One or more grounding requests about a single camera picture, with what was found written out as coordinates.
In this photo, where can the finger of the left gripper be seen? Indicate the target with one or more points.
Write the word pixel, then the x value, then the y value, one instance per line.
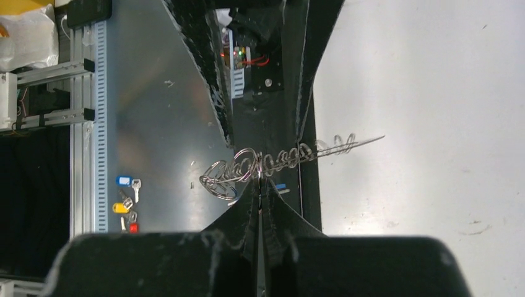
pixel 197 24
pixel 306 30

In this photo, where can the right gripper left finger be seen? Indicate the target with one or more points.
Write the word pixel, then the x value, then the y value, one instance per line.
pixel 236 230

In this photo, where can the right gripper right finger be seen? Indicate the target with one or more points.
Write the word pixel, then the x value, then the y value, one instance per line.
pixel 282 226

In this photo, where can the spare red tagged key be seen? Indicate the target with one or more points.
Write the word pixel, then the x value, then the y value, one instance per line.
pixel 128 222

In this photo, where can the spare yellow tagged key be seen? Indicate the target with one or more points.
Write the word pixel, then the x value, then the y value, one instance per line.
pixel 125 205

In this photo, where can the black phone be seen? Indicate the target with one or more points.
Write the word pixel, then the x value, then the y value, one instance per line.
pixel 88 12

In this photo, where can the spare blue tagged key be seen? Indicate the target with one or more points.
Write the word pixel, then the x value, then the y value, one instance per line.
pixel 129 181

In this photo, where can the white plastic bag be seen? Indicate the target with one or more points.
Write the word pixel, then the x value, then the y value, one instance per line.
pixel 29 38

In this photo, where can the left white cable duct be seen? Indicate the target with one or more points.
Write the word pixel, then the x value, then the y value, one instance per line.
pixel 236 56

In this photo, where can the aluminium rail frame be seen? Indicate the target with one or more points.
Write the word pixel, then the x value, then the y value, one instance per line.
pixel 53 164

